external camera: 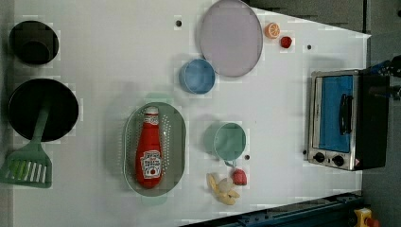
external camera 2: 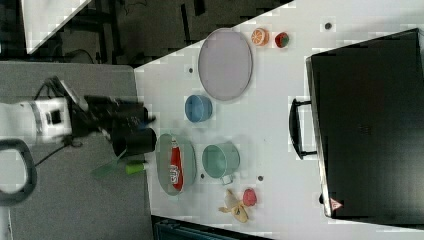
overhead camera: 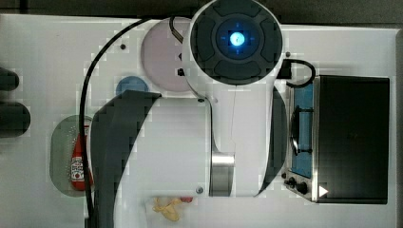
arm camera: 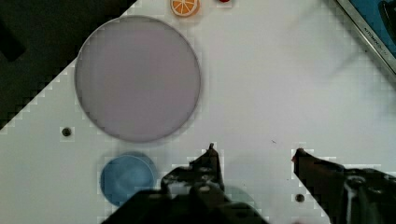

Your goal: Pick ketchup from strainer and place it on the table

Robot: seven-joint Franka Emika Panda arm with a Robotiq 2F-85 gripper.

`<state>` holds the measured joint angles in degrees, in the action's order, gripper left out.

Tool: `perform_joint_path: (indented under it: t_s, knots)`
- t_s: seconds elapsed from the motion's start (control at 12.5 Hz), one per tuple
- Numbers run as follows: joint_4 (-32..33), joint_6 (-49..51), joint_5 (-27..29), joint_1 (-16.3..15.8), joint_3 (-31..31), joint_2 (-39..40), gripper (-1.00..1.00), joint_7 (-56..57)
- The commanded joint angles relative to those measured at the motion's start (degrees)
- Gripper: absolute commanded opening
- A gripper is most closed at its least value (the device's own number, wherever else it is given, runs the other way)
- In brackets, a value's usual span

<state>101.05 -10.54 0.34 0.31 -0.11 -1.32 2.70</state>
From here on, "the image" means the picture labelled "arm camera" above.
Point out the blue round bowl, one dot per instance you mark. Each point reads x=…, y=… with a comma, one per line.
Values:
x=125, y=175

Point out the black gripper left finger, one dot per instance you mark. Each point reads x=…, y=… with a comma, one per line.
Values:
x=202, y=173

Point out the silver toaster oven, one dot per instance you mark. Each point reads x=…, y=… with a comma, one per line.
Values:
x=375, y=22

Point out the lilac round plate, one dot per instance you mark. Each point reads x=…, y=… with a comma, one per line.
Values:
x=137, y=79

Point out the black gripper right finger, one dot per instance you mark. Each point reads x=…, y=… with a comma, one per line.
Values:
x=347, y=195

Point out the orange slice toy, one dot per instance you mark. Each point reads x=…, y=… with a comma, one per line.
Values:
x=185, y=8

